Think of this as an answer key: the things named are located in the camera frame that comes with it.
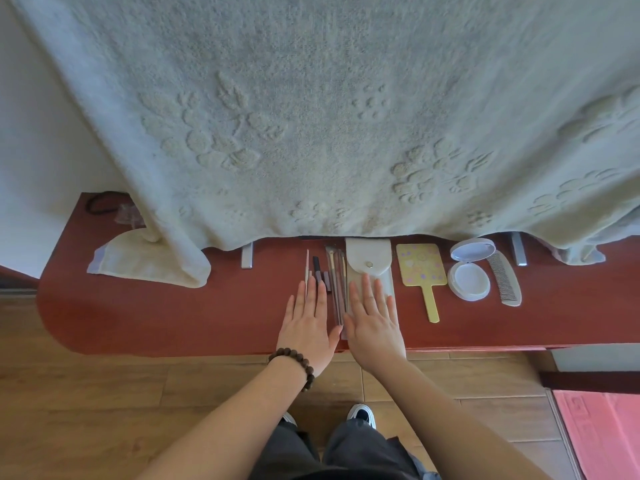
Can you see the person's left hand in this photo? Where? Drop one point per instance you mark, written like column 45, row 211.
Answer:
column 305, row 334

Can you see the person's right hand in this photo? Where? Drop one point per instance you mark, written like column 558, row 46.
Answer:
column 375, row 334

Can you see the person's right thumb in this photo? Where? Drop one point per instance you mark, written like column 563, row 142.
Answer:
column 348, row 330

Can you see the person's right little finger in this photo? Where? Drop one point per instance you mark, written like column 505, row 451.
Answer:
column 392, row 310

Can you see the person's right middle finger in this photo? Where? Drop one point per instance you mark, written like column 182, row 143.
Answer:
column 367, row 294

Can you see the person's left little finger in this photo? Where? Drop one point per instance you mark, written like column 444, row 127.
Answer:
column 290, row 309

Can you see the person's left middle finger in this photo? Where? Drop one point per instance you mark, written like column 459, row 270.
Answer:
column 311, row 298

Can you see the person's left thumb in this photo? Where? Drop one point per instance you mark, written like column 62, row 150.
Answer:
column 336, row 339

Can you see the person's left forearm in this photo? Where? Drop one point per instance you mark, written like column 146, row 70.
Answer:
column 225, row 424

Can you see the person's right forearm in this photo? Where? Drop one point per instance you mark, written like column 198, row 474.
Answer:
column 450, row 424

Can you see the short dark makeup stick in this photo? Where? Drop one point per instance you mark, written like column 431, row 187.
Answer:
column 326, row 282

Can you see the thin white nail file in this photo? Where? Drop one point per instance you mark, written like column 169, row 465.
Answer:
column 307, row 269

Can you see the brown eyebrow pencil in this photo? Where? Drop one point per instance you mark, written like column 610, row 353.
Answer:
column 316, row 269

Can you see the thin pale makeup brush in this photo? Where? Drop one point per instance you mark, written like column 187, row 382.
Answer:
column 344, row 267

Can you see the white snap-button pouch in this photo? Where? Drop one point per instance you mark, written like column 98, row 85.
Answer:
column 370, row 257

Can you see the yellow hand mirror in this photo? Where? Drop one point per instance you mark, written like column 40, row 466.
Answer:
column 421, row 264

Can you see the silver metal stand foot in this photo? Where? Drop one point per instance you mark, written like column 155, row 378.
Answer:
column 247, row 255
column 519, row 249

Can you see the person's black-white right shoe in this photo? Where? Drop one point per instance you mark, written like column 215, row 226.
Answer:
column 362, row 413

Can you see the person's black-white shoe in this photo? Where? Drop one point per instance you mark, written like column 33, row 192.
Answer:
column 362, row 413
column 290, row 419

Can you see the white round compact case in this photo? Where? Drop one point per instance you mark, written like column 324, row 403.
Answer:
column 469, row 279

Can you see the person's black-white left shoe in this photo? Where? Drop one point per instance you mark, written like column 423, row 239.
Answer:
column 290, row 419

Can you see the person's grey trousers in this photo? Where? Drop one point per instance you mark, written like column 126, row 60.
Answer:
column 350, row 454

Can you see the white plastic comb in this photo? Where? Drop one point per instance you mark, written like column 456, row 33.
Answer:
column 506, row 282

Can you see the small white folded cloth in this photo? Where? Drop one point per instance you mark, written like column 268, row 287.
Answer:
column 140, row 259

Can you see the large white embossed towel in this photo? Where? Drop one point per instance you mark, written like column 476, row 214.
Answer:
column 325, row 119

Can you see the clear plastic wrapper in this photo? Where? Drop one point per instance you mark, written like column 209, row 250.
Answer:
column 129, row 214

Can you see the pink floor mat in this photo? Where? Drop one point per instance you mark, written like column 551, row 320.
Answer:
column 605, row 434

